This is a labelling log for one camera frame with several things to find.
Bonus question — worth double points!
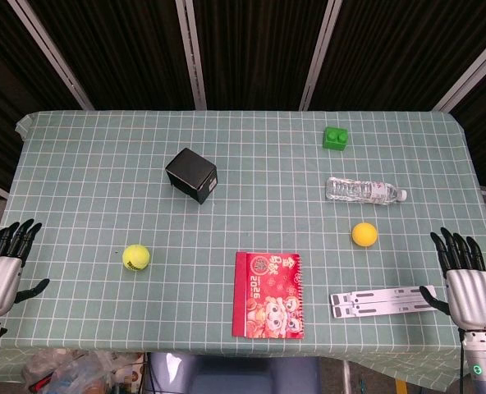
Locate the green toy building block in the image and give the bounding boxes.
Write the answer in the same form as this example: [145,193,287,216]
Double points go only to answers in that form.
[322,126,349,153]

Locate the right black-fingered silver robot hand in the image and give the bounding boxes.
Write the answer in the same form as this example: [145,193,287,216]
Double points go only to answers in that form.
[419,227,486,332]

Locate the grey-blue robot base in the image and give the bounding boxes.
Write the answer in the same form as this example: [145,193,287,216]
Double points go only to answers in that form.
[145,351,323,394]

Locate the clear plastic water bottle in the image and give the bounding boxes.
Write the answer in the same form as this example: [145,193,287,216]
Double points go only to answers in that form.
[325,176,408,205]

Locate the black cardboard box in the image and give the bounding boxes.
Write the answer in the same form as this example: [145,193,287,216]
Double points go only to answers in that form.
[164,148,219,205]

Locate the green checked tablecloth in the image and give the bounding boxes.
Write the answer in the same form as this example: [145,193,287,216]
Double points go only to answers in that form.
[0,109,486,383]

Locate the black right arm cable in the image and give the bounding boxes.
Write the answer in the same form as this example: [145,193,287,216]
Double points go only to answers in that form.
[456,327,466,394]

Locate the clear plastic bag clutter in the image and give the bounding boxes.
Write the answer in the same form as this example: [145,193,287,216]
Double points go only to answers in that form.
[20,348,146,394]

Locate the smooth orange-yellow ball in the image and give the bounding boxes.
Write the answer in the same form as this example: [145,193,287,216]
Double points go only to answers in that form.
[351,222,378,250]

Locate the red 2026 spiral calendar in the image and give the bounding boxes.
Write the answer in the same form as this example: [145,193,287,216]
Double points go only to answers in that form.
[232,251,306,341]

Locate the white metal frame post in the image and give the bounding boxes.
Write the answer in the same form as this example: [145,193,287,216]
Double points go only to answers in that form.
[7,0,95,111]
[433,23,486,112]
[175,0,208,111]
[299,0,343,112]

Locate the yellow tennis ball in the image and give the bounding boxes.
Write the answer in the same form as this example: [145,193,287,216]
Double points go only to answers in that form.
[122,244,151,273]

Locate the white folding laptop stand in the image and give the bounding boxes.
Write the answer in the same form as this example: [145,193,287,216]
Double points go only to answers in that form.
[329,285,438,318]

